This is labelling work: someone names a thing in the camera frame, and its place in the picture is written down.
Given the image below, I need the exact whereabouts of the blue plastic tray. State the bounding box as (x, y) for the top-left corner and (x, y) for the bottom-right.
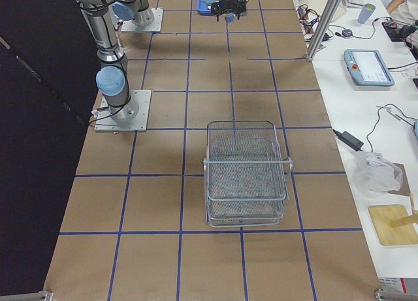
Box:
(197, 0), (247, 16)

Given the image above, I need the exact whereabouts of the clear plastic bag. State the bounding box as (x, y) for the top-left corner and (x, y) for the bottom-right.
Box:
(353, 151), (403, 194)

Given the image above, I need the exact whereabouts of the wooden cutting board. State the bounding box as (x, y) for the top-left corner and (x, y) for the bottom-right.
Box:
(368, 204), (417, 246)

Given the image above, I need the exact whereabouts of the blue grey cup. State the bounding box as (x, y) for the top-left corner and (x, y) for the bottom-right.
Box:
(357, 3), (376, 24)

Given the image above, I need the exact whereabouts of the silver wire mesh shelf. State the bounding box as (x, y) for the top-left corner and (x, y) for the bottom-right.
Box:
(203, 121), (293, 228)

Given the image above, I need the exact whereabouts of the blue teach pendant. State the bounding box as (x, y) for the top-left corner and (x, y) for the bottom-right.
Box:
(344, 49), (395, 87)

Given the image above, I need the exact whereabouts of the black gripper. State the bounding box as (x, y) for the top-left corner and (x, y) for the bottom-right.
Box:
(211, 0), (246, 22)

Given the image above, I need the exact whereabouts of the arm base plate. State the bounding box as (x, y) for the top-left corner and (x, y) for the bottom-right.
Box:
(93, 90), (152, 132)
(121, 8), (164, 33)

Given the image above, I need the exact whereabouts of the black power brick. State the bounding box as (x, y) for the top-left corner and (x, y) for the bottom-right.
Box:
(332, 129), (364, 151)

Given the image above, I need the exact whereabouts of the aluminium frame post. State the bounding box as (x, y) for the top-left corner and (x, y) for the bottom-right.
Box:
(306, 0), (341, 62)

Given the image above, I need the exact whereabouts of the beige plastic tray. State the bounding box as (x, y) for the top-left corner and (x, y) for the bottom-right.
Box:
(300, 0), (347, 22)

